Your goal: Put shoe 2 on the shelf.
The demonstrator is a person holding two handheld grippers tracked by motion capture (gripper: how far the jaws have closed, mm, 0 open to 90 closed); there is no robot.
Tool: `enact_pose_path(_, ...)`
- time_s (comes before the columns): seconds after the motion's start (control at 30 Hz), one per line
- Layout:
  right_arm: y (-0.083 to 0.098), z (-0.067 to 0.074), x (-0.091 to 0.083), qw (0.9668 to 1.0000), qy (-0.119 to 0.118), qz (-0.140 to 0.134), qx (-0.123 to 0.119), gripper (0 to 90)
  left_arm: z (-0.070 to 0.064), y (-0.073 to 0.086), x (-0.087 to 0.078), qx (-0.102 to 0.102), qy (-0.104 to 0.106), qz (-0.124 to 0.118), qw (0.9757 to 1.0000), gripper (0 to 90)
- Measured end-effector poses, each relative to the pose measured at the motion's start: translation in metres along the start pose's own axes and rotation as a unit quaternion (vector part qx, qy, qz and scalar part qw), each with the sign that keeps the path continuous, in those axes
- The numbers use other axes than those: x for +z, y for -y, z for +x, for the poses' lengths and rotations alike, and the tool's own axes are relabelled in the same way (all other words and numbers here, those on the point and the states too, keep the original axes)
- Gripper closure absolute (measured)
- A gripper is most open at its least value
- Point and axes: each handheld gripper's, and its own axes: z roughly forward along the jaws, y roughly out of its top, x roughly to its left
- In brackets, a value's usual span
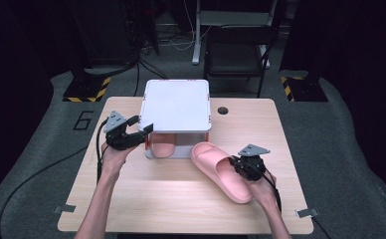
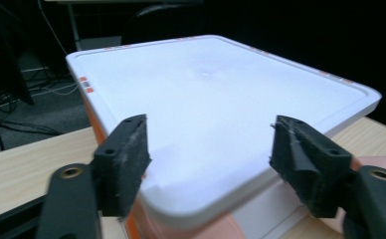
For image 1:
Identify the black stand with striped base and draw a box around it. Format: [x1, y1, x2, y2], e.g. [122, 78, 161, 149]
[62, 0, 112, 104]
[280, 0, 330, 103]

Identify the black folding chair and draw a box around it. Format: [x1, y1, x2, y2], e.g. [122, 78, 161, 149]
[203, 25, 279, 100]

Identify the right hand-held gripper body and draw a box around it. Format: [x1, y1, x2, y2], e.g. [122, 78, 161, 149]
[230, 143, 272, 182]

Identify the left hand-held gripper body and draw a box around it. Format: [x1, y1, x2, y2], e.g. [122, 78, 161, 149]
[102, 111, 143, 151]

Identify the black cable bundle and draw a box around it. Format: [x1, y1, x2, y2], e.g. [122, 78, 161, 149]
[132, 46, 169, 98]

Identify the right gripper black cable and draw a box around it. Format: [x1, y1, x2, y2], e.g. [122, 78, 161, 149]
[247, 160, 333, 239]

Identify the white metal desk frame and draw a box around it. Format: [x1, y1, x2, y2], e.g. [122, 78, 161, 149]
[191, 0, 279, 70]

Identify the grey tape mark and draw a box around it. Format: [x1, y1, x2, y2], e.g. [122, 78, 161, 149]
[54, 203, 78, 215]
[294, 207, 320, 219]

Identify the white two-tier shoe rack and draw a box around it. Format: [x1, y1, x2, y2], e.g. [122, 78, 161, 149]
[137, 79, 213, 160]

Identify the person's right hand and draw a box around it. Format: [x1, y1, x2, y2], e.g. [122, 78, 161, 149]
[245, 169, 279, 214]

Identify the black floor cable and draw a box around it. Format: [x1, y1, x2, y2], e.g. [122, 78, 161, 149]
[0, 145, 90, 239]

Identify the white cable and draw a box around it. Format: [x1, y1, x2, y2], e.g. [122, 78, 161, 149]
[159, 0, 213, 52]

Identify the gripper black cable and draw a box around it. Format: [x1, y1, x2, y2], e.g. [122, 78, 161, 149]
[96, 119, 110, 185]
[247, 160, 333, 239]

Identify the dark equipment cabinet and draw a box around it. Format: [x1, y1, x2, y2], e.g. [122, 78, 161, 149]
[67, 0, 160, 68]

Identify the person's left hand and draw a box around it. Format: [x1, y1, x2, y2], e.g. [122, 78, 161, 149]
[99, 140, 139, 181]

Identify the pink slipper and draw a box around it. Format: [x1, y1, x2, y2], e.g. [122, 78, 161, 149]
[190, 140, 254, 204]
[149, 132, 178, 159]

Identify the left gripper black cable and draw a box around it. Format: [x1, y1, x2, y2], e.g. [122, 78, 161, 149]
[96, 119, 110, 185]

